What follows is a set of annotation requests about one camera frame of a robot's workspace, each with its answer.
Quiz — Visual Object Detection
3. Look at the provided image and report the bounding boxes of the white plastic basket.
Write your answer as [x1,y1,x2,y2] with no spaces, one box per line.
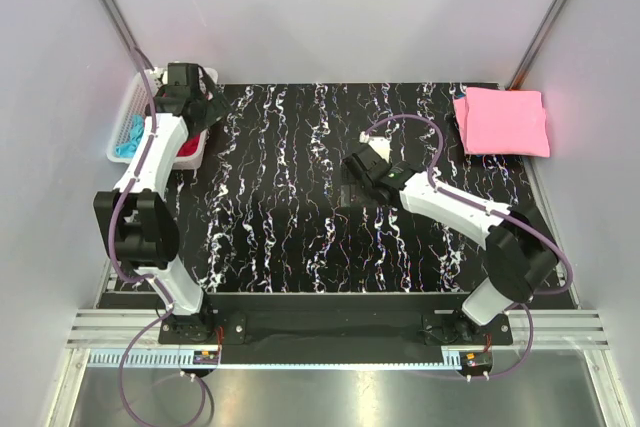
[106,74,206,170]

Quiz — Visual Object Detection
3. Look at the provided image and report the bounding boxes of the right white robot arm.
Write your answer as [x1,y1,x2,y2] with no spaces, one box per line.
[343,143,560,344]

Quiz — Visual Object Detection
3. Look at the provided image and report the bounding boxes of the folded pink t shirt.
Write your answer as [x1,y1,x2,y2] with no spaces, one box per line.
[453,87,550,158]

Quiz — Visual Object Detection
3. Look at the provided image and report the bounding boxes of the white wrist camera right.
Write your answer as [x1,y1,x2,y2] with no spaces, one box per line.
[359,132,391,162]

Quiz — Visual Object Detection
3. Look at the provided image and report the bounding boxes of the cyan t shirt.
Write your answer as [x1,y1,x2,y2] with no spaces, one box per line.
[114,115,145,159]

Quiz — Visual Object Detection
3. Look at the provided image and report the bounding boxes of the aluminium rail frame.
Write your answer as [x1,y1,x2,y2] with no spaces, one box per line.
[47,266,639,427]

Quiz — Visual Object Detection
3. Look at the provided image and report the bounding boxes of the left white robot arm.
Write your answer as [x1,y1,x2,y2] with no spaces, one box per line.
[93,62,231,343]

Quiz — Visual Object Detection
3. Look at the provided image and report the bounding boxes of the red t shirt in basket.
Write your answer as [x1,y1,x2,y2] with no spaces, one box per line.
[177,131,208,159]

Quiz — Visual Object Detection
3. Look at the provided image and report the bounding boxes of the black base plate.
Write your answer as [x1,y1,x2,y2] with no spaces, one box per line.
[159,293,513,369]

